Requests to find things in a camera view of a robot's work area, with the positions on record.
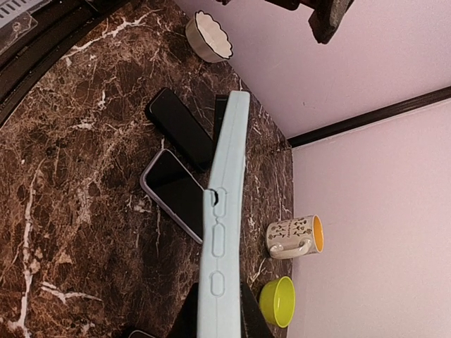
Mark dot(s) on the black left corner post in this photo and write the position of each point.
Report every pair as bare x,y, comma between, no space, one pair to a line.
371,117

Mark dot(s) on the black front table rail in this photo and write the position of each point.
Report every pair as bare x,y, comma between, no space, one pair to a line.
35,40

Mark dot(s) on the black phone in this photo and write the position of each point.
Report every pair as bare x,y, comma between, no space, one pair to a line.
221,101
174,119

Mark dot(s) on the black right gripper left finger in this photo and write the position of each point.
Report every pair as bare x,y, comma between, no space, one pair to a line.
185,324

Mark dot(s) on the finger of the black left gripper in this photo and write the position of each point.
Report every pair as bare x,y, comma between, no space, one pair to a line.
326,18

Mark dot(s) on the black phone in black case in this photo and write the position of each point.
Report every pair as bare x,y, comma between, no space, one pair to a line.
174,119

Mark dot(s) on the white fluted ramekin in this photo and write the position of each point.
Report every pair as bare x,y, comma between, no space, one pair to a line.
207,38

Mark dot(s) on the white slotted cable duct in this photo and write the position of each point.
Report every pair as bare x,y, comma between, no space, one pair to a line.
11,9

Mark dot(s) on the white patterned mug orange inside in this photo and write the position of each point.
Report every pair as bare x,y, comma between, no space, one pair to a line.
293,238

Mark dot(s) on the phone in dark green case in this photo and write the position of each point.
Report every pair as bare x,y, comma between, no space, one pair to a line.
140,334

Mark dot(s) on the phone in lavender case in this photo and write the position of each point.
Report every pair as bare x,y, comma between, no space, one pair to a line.
170,184

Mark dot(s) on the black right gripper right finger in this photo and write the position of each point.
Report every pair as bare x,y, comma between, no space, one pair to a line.
253,324

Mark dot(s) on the light blue phone case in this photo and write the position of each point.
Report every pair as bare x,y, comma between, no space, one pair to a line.
218,311

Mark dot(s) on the lime green plastic bowl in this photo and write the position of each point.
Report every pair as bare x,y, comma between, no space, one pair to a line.
277,301

